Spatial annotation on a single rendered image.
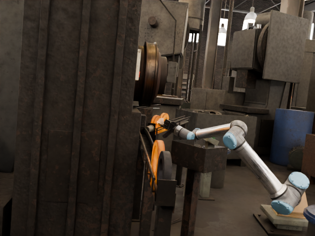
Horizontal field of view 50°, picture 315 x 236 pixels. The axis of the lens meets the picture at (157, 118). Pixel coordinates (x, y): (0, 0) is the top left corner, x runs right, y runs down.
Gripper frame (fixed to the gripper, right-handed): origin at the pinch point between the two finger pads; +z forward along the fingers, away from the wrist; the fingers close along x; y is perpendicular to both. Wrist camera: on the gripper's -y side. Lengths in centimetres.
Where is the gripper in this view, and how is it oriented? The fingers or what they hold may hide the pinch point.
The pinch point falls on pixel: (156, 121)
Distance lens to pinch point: 297.4
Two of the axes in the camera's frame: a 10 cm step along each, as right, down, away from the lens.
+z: -8.1, -4.2, 4.0
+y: 3.6, -9.0, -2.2
